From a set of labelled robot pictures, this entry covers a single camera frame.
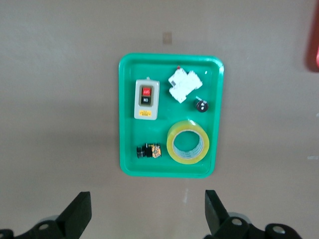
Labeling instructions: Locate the grey on-off switch box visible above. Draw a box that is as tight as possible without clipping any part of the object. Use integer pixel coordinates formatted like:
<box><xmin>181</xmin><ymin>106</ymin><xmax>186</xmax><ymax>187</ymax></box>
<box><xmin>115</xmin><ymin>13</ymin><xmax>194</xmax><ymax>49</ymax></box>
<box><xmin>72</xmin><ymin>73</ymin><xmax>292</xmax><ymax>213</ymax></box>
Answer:
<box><xmin>134</xmin><ymin>77</ymin><xmax>160</xmax><ymax>121</ymax></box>

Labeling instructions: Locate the green plastic tray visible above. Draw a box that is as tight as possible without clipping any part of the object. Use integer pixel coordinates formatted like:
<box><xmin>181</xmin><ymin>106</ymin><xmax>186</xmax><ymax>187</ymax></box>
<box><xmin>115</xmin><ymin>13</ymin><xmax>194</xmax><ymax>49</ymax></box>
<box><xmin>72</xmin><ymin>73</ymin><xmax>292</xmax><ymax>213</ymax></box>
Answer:
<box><xmin>118</xmin><ymin>52</ymin><xmax>224</xmax><ymax>179</ymax></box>

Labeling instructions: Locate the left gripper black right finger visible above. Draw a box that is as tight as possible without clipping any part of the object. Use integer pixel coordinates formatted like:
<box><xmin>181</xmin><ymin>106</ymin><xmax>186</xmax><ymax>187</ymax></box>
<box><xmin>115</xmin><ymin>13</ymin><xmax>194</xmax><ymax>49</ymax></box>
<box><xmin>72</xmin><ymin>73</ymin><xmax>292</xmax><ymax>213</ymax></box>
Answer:
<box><xmin>203</xmin><ymin>190</ymin><xmax>302</xmax><ymax>239</ymax></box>

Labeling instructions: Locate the white circuit breaker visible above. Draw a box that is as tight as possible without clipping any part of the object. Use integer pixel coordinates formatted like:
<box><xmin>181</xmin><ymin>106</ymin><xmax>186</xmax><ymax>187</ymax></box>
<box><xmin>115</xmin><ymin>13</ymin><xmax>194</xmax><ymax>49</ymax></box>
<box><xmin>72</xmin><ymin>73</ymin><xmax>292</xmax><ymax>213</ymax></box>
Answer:
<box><xmin>168</xmin><ymin>66</ymin><xmax>203</xmax><ymax>104</ymax></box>

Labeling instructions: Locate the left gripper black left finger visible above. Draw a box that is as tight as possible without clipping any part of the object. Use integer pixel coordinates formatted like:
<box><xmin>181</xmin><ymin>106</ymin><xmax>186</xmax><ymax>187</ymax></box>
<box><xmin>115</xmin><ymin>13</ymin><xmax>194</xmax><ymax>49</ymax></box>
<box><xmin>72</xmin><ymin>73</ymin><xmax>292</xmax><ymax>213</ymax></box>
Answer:
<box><xmin>0</xmin><ymin>191</ymin><xmax>92</xmax><ymax>239</ymax></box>

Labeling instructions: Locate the small black cylindrical capacitor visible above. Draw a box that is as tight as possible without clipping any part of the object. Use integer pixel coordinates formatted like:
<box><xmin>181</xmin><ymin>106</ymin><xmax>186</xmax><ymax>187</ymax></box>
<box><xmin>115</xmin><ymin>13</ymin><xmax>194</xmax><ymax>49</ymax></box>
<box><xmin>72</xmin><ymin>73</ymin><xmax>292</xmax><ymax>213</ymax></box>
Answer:
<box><xmin>195</xmin><ymin>96</ymin><xmax>209</xmax><ymax>113</ymax></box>

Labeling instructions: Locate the red tray with fittings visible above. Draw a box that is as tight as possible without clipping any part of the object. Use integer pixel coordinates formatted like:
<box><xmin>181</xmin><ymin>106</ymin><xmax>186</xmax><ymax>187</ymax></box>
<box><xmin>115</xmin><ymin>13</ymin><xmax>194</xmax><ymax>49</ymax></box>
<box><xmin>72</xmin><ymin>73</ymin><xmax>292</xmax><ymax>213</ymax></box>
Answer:
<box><xmin>306</xmin><ymin>0</ymin><xmax>319</xmax><ymax>73</ymax></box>

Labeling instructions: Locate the yellowish clear tape roll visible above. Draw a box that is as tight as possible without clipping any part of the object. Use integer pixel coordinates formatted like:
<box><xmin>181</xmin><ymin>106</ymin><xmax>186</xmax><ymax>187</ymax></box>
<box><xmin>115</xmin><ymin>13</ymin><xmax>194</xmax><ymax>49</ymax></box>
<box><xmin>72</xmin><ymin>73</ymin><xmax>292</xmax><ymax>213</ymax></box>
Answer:
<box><xmin>166</xmin><ymin>119</ymin><xmax>210</xmax><ymax>165</ymax></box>

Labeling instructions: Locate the black orange push button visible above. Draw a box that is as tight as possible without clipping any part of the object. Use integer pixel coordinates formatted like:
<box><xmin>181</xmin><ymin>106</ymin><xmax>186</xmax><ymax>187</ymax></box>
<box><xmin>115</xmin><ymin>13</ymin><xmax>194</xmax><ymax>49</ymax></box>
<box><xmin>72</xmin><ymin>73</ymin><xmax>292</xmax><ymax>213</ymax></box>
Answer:
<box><xmin>136</xmin><ymin>142</ymin><xmax>162</xmax><ymax>159</ymax></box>

